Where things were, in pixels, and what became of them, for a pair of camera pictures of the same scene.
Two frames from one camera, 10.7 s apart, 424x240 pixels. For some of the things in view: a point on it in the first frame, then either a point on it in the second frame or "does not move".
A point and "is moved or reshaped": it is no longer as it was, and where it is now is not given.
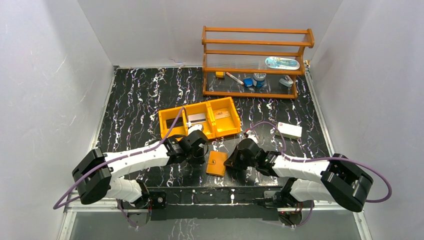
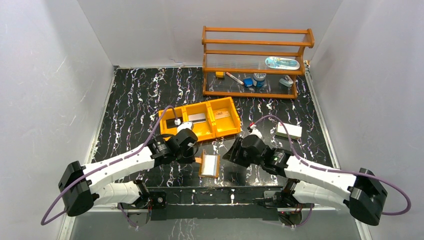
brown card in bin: (221, 114) does not move
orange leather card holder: (215, 165) is moved or reshaped
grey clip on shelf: (287, 81) does not move
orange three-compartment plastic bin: (214, 119) does not move
